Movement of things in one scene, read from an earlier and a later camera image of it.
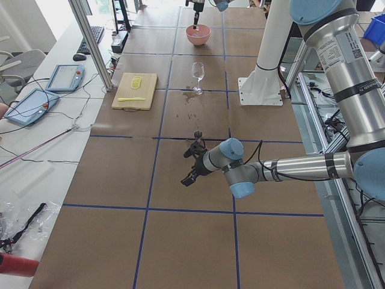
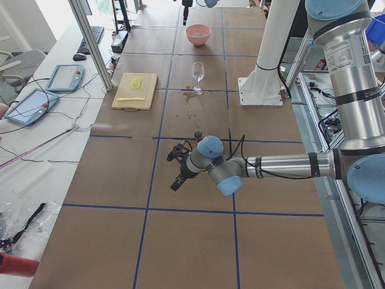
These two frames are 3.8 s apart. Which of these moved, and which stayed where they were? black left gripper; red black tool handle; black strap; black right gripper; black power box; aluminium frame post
Moved: black right gripper; black left gripper
Stayed: aluminium frame post; red black tool handle; black power box; black strap
